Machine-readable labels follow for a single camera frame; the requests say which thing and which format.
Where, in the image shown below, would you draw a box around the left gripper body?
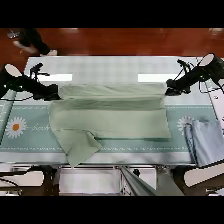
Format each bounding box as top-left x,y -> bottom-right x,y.
32,83 -> 62,102

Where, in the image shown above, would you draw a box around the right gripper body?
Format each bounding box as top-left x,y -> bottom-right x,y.
165,75 -> 193,97

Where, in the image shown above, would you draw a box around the pale green shirt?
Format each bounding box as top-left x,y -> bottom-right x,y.
48,82 -> 173,167

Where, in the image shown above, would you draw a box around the person's legs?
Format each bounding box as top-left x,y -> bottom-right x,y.
12,28 -> 59,57

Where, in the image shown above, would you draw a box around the light blue garment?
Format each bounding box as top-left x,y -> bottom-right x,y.
183,117 -> 224,168

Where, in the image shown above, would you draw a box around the black cable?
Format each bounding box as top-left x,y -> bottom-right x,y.
198,78 -> 224,96

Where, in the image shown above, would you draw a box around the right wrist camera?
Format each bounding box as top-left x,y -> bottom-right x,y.
176,58 -> 195,80

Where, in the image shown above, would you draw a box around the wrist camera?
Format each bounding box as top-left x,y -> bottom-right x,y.
28,62 -> 52,85
176,58 -> 195,80

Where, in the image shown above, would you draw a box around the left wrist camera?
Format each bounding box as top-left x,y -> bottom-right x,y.
28,62 -> 52,85

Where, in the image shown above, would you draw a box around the silver frame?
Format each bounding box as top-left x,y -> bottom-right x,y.
0,161 -> 224,197

